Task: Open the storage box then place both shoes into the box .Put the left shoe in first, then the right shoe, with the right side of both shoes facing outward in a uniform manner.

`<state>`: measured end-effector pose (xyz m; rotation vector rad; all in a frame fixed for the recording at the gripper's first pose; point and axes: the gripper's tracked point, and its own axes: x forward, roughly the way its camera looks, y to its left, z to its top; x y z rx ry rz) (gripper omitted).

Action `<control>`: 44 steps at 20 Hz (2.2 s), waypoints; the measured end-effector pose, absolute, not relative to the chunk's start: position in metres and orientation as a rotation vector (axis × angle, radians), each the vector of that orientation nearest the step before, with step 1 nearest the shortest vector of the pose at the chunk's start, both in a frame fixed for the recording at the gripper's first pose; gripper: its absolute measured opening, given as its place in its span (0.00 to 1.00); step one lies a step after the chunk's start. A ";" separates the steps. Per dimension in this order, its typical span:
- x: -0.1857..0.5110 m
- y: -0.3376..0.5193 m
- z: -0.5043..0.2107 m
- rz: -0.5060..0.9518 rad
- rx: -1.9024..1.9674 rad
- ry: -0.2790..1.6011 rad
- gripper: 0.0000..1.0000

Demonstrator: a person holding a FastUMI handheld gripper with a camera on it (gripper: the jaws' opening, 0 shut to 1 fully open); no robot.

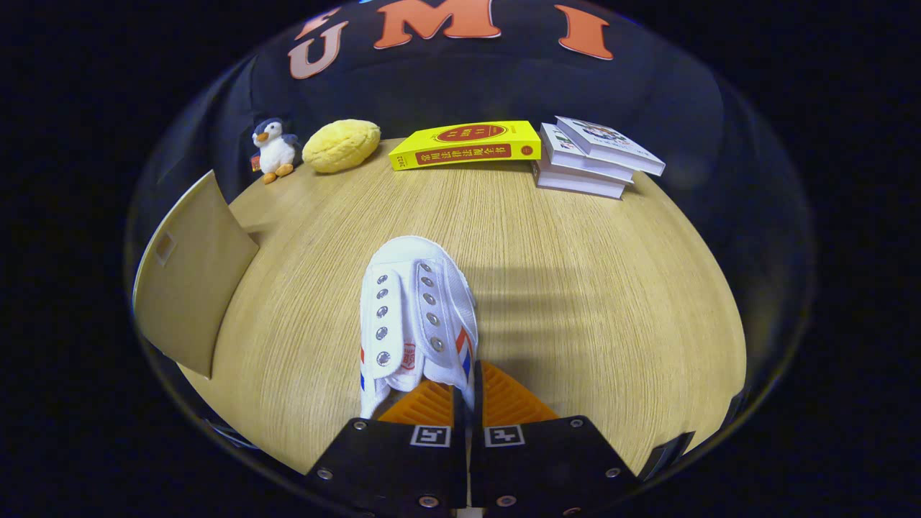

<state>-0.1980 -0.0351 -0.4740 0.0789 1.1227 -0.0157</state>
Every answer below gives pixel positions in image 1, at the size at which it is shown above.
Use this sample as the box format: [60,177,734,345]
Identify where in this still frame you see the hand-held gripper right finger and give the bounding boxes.
[470,360,641,517]

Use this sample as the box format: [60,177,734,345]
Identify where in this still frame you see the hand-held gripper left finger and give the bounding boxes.
[304,380,470,515]

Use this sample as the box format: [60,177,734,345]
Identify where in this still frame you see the white canvas shoe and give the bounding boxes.
[358,235,479,420]

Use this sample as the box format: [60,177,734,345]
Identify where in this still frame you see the beige fabric storage box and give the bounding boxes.
[132,170,260,380]

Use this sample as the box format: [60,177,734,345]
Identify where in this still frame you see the yellow plush bun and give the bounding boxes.
[302,119,381,174]

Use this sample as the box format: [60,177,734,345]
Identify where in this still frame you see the white book illustrated cover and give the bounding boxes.
[555,116,666,177]

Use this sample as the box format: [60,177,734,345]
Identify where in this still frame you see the yellow book red label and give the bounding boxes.
[389,120,542,171]

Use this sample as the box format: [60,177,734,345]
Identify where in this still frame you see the penguin plush toy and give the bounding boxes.
[250,117,303,185]

